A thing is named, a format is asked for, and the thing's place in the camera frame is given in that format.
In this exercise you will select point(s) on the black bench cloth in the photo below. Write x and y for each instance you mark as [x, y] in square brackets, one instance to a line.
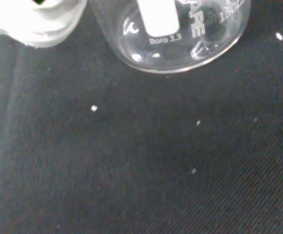
[131, 158]

